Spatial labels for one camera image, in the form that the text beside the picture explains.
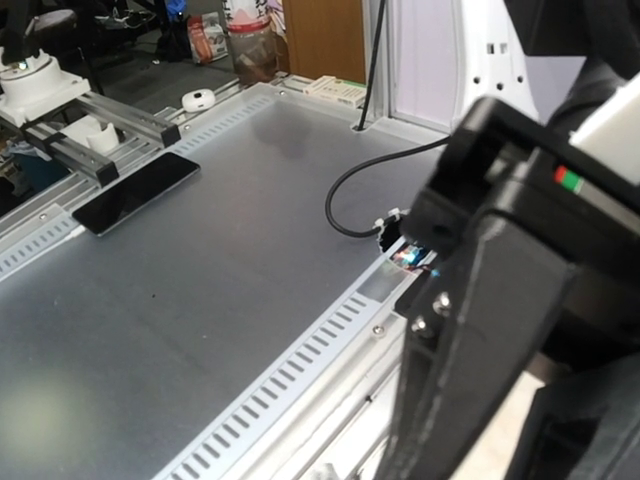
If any orange snack bag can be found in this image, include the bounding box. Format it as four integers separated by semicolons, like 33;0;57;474
187;12;229;65

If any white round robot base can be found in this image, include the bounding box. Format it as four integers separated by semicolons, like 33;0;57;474
1;49;91;128

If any clear plastic jar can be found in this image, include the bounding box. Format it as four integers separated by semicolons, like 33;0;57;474
223;0;277;85

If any white green flat box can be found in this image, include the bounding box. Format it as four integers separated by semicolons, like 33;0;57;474
303;75;367;109

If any black phone on bench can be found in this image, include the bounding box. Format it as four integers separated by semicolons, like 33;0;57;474
72;153;201;236

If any white earbud case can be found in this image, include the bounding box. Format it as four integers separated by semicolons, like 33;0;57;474
181;89;216;113

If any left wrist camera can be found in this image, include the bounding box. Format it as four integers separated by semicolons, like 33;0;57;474
569;75;640;187

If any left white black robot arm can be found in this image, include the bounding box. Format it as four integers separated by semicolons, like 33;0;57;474
377;1;639;479

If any black power cable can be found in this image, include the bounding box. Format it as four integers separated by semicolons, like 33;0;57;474
324;0;451;241

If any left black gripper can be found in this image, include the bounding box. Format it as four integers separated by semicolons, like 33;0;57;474
401;97;639;369

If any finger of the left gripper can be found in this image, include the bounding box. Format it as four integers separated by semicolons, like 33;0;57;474
384;215;576;479

